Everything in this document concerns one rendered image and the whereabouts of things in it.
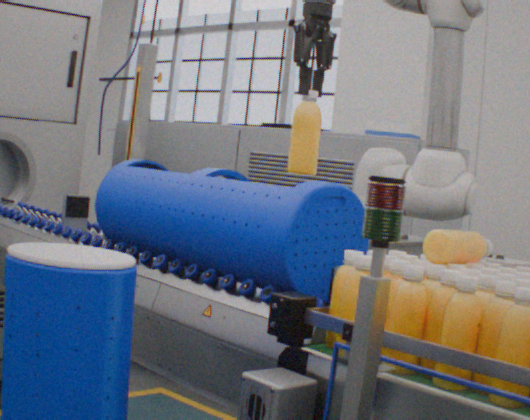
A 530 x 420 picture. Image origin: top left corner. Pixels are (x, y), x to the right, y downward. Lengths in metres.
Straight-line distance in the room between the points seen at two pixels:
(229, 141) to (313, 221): 2.36
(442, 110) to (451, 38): 0.22
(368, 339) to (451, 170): 1.12
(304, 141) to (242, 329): 0.47
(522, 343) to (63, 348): 0.85
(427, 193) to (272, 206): 0.65
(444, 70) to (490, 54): 2.41
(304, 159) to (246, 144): 2.17
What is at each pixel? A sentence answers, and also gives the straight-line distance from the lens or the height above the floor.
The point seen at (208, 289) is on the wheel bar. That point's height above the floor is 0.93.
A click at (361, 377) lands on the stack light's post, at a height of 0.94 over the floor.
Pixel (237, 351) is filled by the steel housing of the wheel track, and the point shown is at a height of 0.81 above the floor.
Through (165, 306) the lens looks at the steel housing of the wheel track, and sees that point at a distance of 2.10.
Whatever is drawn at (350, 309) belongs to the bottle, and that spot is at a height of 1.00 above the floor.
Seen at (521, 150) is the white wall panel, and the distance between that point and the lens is 4.54.
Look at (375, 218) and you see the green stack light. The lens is 1.21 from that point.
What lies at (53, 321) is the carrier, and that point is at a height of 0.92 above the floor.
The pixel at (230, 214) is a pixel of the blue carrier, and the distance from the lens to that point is 1.87.
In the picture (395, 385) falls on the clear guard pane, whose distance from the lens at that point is 1.35.
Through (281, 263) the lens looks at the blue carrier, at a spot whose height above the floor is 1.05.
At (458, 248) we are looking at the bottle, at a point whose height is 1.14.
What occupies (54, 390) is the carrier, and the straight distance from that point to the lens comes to 1.54.
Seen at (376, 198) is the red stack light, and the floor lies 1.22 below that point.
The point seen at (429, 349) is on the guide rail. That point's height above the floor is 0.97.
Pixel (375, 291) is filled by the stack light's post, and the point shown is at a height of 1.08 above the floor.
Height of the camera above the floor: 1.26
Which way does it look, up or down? 3 degrees down
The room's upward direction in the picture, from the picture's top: 6 degrees clockwise
